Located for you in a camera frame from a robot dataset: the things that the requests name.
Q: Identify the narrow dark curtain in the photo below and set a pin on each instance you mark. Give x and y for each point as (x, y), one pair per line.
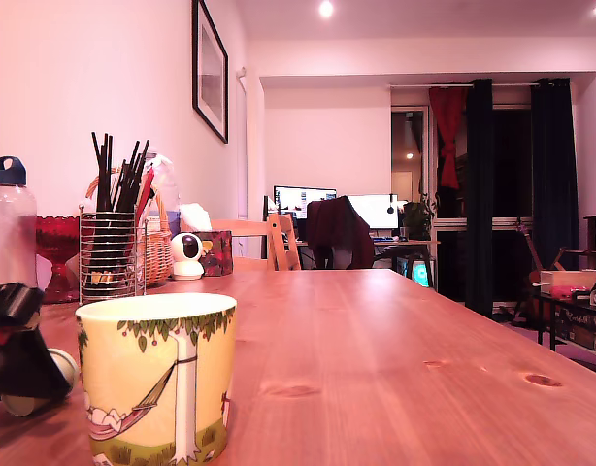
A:
(479, 194)

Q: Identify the wide dark curtain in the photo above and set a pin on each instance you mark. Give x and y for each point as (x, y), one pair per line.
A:
(553, 170)

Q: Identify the red floral tissue box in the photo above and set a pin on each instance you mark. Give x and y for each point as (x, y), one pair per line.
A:
(216, 252)

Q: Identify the black chopstick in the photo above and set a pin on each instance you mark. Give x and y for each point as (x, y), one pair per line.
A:
(97, 170)
(110, 175)
(105, 170)
(130, 170)
(140, 170)

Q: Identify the black framed computer monitor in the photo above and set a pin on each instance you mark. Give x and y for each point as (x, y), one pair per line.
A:
(294, 199)

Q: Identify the white curtain rod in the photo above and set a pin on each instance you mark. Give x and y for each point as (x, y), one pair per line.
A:
(424, 85)

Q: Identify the clear plastic bottle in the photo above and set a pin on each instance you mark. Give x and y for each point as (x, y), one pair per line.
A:
(167, 187)

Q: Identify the glowing computer tower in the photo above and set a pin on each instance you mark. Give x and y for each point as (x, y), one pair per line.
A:
(420, 273)

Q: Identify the wooden high chair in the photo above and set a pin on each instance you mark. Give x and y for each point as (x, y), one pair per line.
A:
(282, 242)

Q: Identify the pink plastic item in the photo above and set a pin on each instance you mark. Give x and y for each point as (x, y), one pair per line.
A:
(563, 291)

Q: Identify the yellow illustrated coffee mug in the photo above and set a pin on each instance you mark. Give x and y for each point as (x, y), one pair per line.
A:
(135, 388)

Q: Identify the dark wooden rack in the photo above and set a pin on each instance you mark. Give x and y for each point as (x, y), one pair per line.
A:
(589, 252)

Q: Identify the wicker basket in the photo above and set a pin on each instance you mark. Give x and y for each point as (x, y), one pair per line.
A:
(159, 257)

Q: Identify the low black side table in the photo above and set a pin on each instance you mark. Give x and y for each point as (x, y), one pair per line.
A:
(570, 303)

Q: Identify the red curtain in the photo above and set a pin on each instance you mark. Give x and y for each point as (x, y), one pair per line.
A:
(446, 126)

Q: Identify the dark maroon jacket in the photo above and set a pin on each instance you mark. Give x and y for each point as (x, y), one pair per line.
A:
(337, 228)

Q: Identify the wooden desk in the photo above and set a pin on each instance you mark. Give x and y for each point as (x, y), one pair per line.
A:
(405, 242)

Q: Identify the black framed picture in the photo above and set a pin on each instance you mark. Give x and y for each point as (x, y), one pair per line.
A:
(210, 73)

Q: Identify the small coffee capsule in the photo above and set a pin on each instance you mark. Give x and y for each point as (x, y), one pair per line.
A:
(65, 366)

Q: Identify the acoustic guitar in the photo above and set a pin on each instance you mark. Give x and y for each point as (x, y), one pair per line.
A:
(532, 276)

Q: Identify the printed cardboard box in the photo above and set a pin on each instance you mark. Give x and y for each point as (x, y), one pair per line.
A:
(586, 332)

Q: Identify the clear water bottle blue cap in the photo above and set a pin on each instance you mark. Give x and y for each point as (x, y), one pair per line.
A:
(11, 228)

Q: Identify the bright white computer monitor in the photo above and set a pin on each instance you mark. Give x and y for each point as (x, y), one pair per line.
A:
(376, 211)

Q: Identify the green potted plant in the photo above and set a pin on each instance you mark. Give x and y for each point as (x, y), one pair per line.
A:
(417, 216)

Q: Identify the white wall pipe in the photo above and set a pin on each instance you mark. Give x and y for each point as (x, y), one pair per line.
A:
(241, 145)

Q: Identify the white tissue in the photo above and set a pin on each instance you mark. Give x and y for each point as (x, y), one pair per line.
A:
(195, 216)

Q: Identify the pale wooden box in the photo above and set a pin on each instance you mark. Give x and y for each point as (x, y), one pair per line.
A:
(567, 279)

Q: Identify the red glass pedestal bowl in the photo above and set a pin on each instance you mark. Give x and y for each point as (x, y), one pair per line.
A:
(57, 238)

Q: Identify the small black webcam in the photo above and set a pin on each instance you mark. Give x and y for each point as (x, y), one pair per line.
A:
(390, 209)

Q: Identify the small white round camera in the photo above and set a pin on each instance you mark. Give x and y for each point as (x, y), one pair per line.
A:
(187, 255)

